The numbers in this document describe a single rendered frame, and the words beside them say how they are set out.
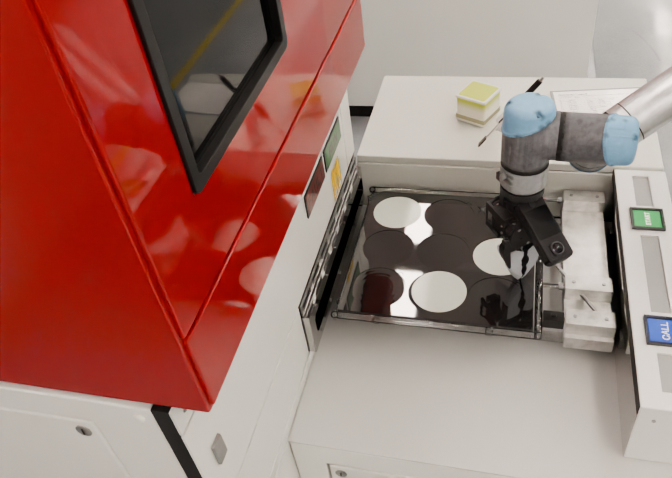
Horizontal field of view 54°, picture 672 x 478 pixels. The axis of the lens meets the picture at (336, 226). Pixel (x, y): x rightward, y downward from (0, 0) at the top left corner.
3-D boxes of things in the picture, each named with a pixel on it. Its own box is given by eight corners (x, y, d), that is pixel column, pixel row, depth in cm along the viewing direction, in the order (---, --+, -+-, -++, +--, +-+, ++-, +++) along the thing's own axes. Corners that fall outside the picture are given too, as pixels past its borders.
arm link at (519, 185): (559, 167, 103) (513, 183, 102) (556, 189, 106) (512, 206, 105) (531, 143, 109) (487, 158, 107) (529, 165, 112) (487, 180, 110)
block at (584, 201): (562, 210, 136) (563, 199, 134) (561, 200, 138) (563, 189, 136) (603, 213, 134) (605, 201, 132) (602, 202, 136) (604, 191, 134)
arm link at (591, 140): (632, 122, 104) (559, 118, 107) (643, 110, 93) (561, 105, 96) (626, 172, 104) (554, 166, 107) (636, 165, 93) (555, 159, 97)
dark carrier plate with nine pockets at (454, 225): (337, 311, 121) (337, 309, 121) (373, 192, 145) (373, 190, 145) (532, 332, 112) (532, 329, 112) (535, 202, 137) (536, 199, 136)
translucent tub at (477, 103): (454, 120, 150) (454, 94, 145) (472, 104, 154) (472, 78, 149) (484, 129, 146) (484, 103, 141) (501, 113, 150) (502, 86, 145)
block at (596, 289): (563, 298, 119) (565, 287, 117) (563, 284, 121) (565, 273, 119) (611, 303, 117) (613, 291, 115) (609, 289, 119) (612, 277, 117)
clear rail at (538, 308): (533, 341, 112) (534, 336, 111) (536, 199, 138) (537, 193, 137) (541, 342, 111) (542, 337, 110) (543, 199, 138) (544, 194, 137)
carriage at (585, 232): (562, 347, 114) (564, 337, 113) (560, 210, 140) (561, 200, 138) (611, 353, 112) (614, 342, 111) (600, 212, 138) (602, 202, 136)
